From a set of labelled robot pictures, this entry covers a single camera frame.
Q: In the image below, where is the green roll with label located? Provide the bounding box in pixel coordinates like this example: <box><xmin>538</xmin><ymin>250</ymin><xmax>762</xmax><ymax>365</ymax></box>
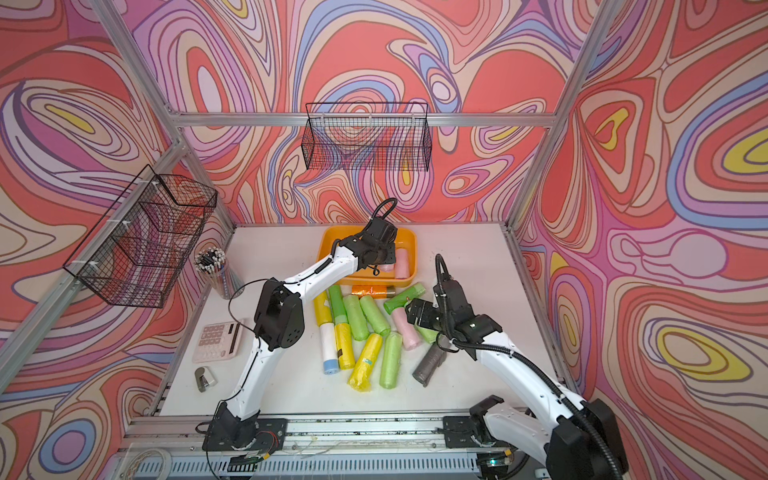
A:
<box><xmin>383</xmin><ymin>283</ymin><xmax>426</xmax><ymax>315</ymax></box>

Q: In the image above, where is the black wire basket left wall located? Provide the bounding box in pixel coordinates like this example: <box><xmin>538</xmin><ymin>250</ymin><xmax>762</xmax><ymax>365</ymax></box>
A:
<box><xmin>63</xmin><ymin>166</ymin><xmax>218</xmax><ymax>309</ymax></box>

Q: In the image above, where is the black wire basket wall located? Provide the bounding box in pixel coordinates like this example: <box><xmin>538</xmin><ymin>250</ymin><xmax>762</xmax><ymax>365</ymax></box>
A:
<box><xmin>63</xmin><ymin>166</ymin><xmax>218</xmax><ymax>309</ymax></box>
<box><xmin>301</xmin><ymin>101</ymin><xmax>433</xmax><ymax>172</ymax></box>

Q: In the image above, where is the pink calculator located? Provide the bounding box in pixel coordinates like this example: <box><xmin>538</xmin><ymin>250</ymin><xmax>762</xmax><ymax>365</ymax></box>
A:
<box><xmin>192</xmin><ymin>321</ymin><xmax>244</xmax><ymax>364</ymax></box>

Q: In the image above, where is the grey trash bag roll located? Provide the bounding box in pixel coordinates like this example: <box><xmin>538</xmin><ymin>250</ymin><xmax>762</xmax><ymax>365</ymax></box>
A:
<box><xmin>412</xmin><ymin>342</ymin><xmax>448</xmax><ymax>387</ymax></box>

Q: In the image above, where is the light green roll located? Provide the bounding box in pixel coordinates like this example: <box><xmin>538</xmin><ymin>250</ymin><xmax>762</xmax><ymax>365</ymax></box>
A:
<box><xmin>343</xmin><ymin>295</ymin><xmax>370</xmax><ymax>341</ymax></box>
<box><xmin>379</xmin><ymin>332</ymin><xmax>403</xmax><ymax>389</ymax></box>
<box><xmin>415</xmin><ymin>326</ymin><xmax>438</xmax><ymax>344</ymax></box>
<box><xmin>359</xmin><ymin>295</ymin><xmax>391</xmax><ymax>338</ymax></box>

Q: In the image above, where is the black wire basket back wall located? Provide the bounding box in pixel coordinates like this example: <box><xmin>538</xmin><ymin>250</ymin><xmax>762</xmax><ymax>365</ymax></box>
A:
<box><xmin>301</xmin><ymin>101</ymin><xmax>433</xmax><ymax>172</ymax></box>

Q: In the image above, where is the yellow trash bag roll upper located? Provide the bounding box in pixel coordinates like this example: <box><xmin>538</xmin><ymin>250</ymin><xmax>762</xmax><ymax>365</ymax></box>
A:
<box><xmin>313</xmin><ymin>291</ymin><xmax>334</xmax><ymax>327</ymax></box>

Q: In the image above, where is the white blue trash bag roll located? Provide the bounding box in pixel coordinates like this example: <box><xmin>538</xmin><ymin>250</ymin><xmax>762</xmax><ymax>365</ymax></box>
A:
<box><xmin>319</xmin><ymin>323</ymin><xmax>340</xmax><ymax>375</ymax></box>

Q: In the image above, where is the orange plastic storage box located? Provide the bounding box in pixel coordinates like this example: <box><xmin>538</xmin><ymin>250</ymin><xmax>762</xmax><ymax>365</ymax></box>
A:
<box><xmin>317</xmin><ymin>225</ymin><xmax>418</xmax><ymax>288</ymax></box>

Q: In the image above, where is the yellow trash bag roll lower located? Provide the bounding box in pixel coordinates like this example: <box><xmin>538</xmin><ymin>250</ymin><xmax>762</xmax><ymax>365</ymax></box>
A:
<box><xmin>347</xmin><ymin>333</ymin><xmax>383</xmax><ymax>392</ymax></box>

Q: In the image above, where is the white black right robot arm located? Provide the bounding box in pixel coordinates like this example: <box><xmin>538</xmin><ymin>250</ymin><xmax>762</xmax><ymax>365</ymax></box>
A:
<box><xmin>405</xmin><ymin>279</ymin><xmax>629</xmax><ymax>479</ymax></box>

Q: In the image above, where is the cup of pens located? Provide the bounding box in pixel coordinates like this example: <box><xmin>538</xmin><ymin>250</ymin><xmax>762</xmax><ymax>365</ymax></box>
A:
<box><xmin>194</xmin><ymin>247</ymin><xmax>244</xmax><ymax>300</ymax></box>

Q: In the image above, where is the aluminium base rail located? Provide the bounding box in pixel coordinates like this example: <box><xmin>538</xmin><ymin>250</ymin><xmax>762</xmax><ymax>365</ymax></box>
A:
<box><xmin>118</xmin><ymin>404</ymin><xmax>567</xmax><ymax>476</ymax></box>

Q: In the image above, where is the green yellow trash bag roll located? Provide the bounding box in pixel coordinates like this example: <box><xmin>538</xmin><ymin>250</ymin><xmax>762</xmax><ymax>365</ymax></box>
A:
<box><xmin>328</xmin><ymin>285</ymin><xmax>355</xmax><ymax>370</ymax></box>

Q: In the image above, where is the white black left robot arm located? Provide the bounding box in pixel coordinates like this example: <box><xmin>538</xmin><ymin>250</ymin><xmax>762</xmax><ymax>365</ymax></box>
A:
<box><xmin>202</xmin><ymin>216</ymin><xmax>398</xmax><ymax>452</ymax></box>

